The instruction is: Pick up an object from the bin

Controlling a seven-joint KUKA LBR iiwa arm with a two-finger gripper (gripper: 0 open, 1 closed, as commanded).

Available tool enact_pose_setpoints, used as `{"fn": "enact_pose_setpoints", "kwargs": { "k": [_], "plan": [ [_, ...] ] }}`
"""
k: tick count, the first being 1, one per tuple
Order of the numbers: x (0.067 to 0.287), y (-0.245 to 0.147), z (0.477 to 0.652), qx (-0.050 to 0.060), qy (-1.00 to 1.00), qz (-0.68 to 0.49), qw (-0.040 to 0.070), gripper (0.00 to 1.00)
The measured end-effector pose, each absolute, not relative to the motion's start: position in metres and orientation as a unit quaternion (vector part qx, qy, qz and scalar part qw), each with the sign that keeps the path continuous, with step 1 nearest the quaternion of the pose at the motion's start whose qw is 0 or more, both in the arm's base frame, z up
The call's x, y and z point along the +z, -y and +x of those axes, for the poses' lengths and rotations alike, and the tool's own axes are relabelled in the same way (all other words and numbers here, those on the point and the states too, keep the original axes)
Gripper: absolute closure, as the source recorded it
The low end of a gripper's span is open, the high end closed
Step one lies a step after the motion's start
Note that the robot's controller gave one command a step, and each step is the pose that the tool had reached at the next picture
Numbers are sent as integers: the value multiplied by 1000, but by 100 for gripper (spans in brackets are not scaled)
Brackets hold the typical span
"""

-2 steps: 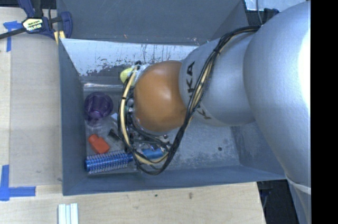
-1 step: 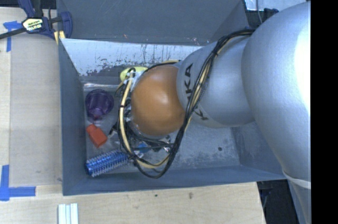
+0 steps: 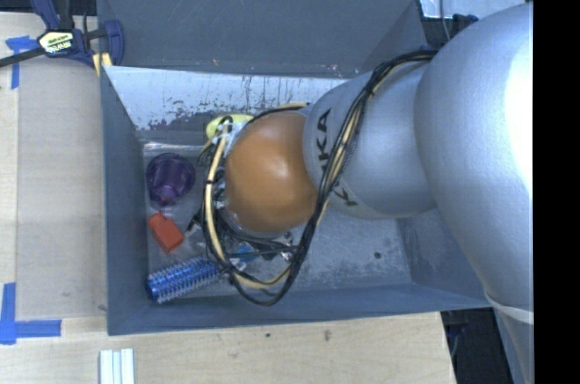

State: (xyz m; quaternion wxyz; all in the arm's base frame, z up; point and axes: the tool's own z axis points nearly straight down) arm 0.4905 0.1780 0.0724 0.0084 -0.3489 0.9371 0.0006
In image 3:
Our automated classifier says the red-orange block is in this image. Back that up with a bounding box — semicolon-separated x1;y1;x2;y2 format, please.
147;211;186;254

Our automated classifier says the grey metal bin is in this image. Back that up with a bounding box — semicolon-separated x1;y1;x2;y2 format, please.
94;0;493;337

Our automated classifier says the blue ribbed roller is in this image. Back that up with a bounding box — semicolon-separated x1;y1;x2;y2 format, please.
144;255;228;306

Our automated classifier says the clear purple cup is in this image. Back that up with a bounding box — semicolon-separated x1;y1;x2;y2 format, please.
145;151;198;208

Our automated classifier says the yellow-green round thing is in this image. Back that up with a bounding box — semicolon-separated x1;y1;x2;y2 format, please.
205;113;256;139

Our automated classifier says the pale wood flat board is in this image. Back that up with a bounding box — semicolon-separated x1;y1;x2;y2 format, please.
15;53;109;322

